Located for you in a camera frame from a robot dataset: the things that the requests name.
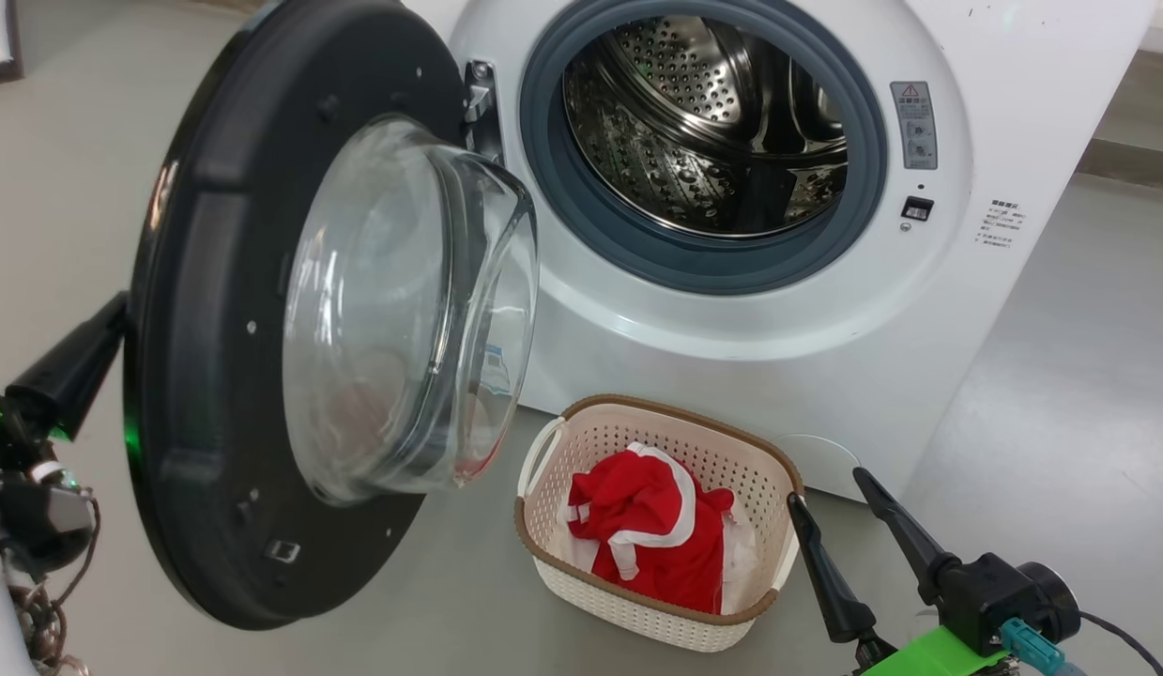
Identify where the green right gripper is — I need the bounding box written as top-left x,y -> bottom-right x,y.
788,467 -> 1014,676

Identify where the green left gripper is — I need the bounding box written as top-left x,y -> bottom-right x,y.
0,291 -> 131,485

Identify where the white thin cloth garment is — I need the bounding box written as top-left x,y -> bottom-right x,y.
720,505 -> 762,613

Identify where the black round glass washer door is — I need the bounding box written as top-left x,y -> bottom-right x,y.
123,0 -> 541,632

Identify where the red garment with white stripes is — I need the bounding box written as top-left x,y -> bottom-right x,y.
566,443 -> 738,617

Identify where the white front-load washing machine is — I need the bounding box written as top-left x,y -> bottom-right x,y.
403,0 -> 1160,504

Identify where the cream perforated laundry basket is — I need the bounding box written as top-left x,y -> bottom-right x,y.
513,394 -> 806,654

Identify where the grey rubber door gasket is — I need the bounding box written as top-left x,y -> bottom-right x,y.
519,0 -> 890,298

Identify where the round white filter cover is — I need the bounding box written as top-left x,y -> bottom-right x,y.
774,433 -> 865,496

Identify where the grey warning sticker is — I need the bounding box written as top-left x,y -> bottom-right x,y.
890,81 -> 940,172

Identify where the perforated steel washer drum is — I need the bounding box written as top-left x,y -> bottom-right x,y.
562,16 -> 850,241

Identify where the right teal plug black cable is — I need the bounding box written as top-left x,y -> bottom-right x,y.
999,610 -> 1163,676

